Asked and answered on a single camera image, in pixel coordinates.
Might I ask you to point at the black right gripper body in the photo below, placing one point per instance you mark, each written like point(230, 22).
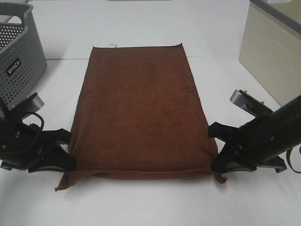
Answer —
point(260, 142)

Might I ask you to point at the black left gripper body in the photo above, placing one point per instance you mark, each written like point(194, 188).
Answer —
point(20, 144)

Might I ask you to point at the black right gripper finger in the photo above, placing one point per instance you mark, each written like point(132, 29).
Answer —
point(227, 134)
point(228, 160)

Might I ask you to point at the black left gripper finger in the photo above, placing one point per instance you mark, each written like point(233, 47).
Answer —
point(57, 160)
point(51, 138)

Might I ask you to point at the brown towel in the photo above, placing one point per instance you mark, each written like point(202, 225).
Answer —
point(139, 116)

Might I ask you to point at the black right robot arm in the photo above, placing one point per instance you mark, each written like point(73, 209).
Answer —
point(292, 112)

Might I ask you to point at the grey perforated plastic basket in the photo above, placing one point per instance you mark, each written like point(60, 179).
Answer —
point(22, 59)

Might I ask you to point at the beige storage box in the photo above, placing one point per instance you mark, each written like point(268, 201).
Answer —
point(271, 47)

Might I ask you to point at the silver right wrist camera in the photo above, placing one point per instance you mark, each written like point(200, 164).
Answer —
point(249, 104)

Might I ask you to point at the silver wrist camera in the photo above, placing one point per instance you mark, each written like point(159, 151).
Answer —
point(249, 104)
point(31, 104)

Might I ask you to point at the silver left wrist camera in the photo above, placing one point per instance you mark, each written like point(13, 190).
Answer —
point(31, 104)

